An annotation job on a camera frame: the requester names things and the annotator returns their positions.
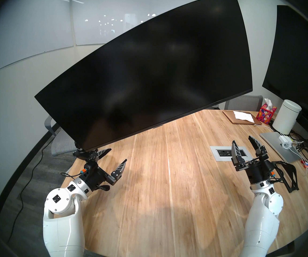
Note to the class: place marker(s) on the white power adapter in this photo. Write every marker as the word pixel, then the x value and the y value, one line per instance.
pixel 284 139

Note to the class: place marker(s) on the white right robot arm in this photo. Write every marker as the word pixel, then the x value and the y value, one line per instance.
pixel 261 227

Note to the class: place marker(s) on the black folding laptop stand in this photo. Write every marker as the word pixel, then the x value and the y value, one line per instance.
pixel 290 178

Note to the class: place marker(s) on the glass whiteboard with blue writing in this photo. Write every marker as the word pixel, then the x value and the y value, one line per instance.
pixel 22 31

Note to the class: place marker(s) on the white cylindrical bin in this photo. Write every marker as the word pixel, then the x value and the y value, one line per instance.
pixel 286 117

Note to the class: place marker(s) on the large glass whiteboard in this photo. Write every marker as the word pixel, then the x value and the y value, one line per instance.
pixel 103 7

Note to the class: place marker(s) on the colourful floral tissue box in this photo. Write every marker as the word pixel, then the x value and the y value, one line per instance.
pixel 266 114

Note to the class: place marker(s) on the grey table power outlet box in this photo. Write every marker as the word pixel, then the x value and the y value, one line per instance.
pixel 214 153

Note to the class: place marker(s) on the curved black ultrawide monitor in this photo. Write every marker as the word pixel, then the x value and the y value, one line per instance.
pixel 143 71

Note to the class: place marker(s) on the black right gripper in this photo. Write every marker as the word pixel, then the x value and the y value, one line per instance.
pixel 257 170

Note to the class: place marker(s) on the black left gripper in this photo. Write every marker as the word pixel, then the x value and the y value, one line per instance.
pixel 96 176

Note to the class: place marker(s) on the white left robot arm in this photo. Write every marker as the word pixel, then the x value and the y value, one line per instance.
pixel 62 227

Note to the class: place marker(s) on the white paper napkin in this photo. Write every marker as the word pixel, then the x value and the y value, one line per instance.
pixel 243 116

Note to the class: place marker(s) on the brown leather pad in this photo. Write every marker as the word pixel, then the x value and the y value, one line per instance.
pixel 230 117

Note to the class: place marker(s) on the black wall television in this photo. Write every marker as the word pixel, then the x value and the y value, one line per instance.
pixel 296 58

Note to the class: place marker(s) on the silver closed laptop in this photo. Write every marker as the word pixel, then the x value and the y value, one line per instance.
pixel 276 145

